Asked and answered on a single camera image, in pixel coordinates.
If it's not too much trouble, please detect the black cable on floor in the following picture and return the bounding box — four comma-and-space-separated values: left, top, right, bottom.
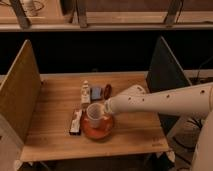
173, 114, 209, 161

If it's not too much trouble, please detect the translucent white cup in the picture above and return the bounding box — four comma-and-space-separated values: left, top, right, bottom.
86, 103, 104, 128

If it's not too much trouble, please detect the flat snack bar package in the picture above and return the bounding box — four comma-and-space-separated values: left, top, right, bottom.
69, 109, 82, 135

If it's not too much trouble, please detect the right dark divider panel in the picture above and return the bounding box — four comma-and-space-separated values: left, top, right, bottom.
145, 36, 193, 134

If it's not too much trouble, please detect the orange ceramic bowl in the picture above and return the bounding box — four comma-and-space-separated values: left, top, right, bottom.
80, 113, 114, 140

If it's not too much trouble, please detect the blue sponge block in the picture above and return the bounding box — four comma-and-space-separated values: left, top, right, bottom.
91, 87, 102, 100

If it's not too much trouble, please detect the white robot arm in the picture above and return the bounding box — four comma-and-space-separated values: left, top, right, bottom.
104, 82, 213, 171

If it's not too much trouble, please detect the white small bottle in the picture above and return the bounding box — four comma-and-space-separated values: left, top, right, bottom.
81, 80, 91, 108

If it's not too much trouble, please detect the small dark red object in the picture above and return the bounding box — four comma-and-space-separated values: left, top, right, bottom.
104, 84, 112, 99

